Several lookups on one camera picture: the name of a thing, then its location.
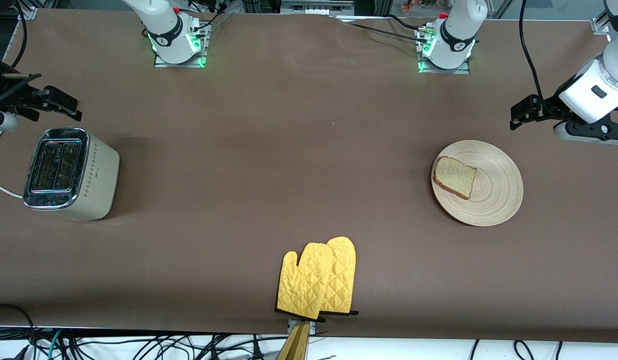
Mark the aluminium profile frame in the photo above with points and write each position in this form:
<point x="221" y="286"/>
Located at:
<point x="313" y="7"/>

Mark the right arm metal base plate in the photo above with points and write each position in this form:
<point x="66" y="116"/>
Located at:
<point x="201" y="50"/>

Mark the round wooden plate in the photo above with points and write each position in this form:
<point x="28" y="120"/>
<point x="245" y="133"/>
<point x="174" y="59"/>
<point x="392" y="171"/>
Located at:
<point x="493" y="195"/>

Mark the yellow quilted oven mitt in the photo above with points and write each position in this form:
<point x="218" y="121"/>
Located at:
<point x="306" y="285"/>
<point x="344" y="270"/>

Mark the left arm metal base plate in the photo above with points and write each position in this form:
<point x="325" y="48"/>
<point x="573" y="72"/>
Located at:
<point x="426" y="67"/>

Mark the brown bread slice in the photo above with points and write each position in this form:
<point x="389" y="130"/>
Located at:
<point x="453" y="177"/>

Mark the cream and chrome toaster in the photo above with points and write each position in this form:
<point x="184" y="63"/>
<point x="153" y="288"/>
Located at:
<point x="96" y="175"/>

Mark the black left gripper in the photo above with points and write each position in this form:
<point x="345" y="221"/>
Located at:
<point x="549" y="108"/>

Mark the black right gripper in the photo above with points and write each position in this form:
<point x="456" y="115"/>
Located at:
<point x="20" y="98"/>

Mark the small metal bracket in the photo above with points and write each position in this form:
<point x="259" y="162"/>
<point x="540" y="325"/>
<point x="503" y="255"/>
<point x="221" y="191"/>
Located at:
<point x="312" y="327"/>

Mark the brass coloured bar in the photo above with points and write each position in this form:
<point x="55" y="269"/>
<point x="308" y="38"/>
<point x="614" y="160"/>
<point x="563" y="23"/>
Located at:
<point x="296" y="345"/>

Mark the metal table corner bracket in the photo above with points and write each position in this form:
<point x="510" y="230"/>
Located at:
<point x="599" y="26"/>
<point x="28" y="12"/>

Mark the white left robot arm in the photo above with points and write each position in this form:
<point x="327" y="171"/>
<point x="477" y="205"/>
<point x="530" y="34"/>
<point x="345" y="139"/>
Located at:
<point x="456" y="35"/>

